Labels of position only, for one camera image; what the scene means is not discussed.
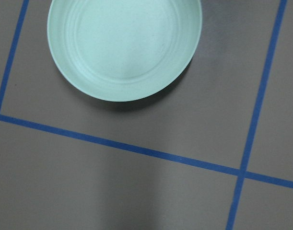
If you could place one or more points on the light green plate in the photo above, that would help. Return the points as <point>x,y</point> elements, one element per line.
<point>123,50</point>

